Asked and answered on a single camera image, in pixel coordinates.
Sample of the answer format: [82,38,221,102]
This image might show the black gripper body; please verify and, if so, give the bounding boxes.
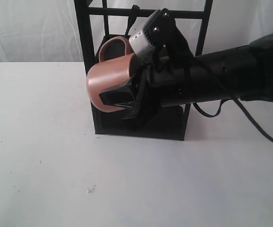
[123,56,188,130]

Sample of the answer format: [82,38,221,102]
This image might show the pink metal mug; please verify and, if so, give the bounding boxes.
[86,36,141,113]

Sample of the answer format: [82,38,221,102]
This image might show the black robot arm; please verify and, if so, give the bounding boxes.
[99,34,273,118]

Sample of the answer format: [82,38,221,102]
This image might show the black shelf rack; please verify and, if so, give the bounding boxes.
[74,0,213,141]

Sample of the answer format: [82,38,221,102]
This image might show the white backdrop curtain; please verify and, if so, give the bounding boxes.
[0,0,273,62]

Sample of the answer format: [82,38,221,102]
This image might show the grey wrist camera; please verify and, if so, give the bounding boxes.
[129,8,190,58]

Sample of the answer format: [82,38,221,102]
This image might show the black cable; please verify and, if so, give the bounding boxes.
[150,47,273,150]

